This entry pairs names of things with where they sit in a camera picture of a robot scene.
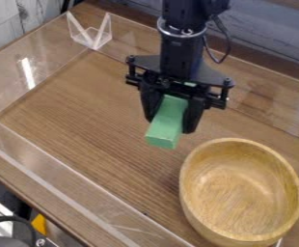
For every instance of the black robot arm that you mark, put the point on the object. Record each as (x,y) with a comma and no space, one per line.
(191,13)

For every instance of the clear acrylic corner bracket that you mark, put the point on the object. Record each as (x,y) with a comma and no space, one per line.
(91,37)

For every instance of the green rectangular block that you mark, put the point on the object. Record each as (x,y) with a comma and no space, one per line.
(164,129)

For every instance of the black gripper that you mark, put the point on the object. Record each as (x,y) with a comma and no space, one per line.
(178,73)

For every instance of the yellow and black equipment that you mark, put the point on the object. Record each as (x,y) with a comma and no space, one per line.
(32,231)

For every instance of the brown wooden bowl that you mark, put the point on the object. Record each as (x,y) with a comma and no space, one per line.
(239,193)

